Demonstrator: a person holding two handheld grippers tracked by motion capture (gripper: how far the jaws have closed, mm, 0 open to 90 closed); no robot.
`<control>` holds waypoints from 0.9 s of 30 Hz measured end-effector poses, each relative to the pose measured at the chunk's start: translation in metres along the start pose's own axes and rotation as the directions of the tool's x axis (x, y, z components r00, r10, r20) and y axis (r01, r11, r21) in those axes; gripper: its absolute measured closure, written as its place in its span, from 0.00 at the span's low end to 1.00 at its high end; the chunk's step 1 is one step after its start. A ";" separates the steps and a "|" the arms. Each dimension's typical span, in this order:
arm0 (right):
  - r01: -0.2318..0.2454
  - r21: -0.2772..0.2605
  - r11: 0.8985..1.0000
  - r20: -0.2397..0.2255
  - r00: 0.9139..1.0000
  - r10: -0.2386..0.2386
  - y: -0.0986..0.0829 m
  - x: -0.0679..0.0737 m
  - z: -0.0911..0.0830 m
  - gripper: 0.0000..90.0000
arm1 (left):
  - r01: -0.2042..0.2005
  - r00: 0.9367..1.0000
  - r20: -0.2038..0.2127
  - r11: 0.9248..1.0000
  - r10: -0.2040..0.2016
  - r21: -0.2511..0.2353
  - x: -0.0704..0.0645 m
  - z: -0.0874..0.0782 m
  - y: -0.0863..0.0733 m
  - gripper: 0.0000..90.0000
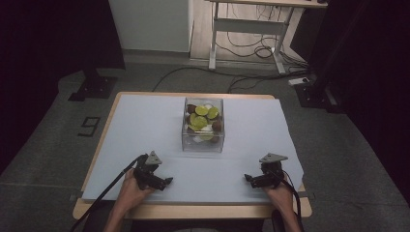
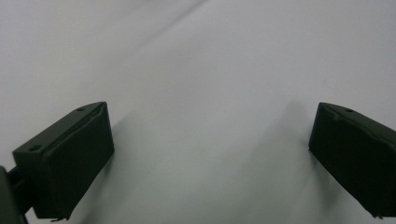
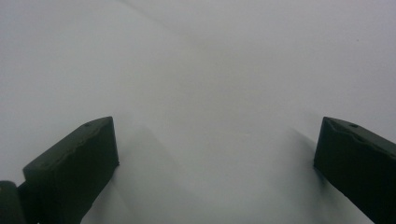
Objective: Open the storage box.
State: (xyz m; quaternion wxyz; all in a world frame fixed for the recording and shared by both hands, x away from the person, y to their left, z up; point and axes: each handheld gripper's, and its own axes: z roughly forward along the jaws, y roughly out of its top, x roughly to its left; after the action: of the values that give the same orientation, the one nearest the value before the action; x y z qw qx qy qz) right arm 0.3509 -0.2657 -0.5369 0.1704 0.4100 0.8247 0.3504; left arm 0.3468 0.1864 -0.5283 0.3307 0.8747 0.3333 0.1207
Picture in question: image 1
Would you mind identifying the person's right hand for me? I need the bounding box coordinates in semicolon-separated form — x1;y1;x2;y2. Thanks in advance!
262;173;295;211

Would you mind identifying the person's left hand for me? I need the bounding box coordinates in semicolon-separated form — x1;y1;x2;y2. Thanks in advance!
119;168;157;208

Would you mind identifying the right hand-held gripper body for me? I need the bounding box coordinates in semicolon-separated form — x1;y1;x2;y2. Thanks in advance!
250;153;289;189

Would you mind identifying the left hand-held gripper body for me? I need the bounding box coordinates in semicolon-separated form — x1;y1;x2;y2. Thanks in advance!
132;150;168;191

